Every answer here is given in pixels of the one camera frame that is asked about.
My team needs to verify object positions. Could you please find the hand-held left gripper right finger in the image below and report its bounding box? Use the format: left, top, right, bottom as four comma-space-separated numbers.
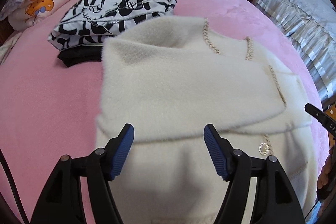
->
203, 123, 306, 224

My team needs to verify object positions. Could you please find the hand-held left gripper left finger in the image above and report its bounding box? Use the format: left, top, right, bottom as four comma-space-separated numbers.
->
31, 123, 135, 224

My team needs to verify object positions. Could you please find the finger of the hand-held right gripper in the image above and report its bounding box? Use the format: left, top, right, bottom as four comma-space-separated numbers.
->
304, 103, 336, 132

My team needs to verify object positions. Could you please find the cream fuzzy braided-trim cardigan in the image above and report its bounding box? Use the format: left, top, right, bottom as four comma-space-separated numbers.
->
95, 17, 322, 224

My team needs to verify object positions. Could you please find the person's right hand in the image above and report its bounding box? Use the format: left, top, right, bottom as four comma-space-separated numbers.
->
316, 139, 336, 190

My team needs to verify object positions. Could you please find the pink bed blanket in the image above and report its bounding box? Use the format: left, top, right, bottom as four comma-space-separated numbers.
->
0, 0, 330, 224

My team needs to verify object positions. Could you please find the grey lace furniture cover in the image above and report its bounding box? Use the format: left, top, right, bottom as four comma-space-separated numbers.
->
256, 0, 336, 101

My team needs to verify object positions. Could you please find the black folded garment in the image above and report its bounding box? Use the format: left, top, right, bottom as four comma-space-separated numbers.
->
57, 43, 103, 67

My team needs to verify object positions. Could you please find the black and white printed garment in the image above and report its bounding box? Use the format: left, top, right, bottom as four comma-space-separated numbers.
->
47, 0, 177, 51

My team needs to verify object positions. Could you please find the small grey white cloth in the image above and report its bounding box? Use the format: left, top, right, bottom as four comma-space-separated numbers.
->
0, 32, 21, 64

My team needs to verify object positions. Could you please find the black cable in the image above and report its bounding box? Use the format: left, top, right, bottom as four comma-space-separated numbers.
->
0, 148, 27, 224

